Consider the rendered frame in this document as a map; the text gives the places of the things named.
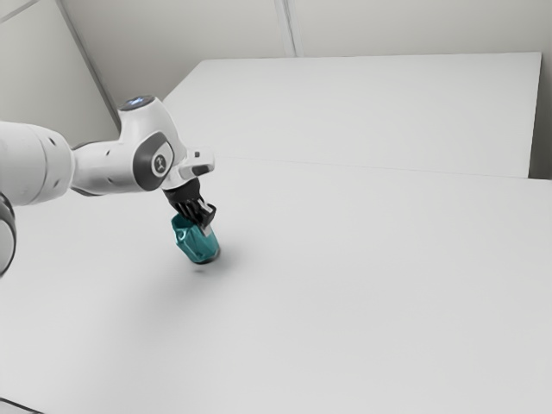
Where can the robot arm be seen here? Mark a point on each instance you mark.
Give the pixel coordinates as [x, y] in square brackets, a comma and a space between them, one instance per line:
[129, 157]

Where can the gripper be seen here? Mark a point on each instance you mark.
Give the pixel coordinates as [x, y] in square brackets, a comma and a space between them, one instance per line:
[185, 200]

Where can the teal faceted mug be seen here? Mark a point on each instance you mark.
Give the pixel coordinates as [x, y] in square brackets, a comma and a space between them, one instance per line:
[196, 243]

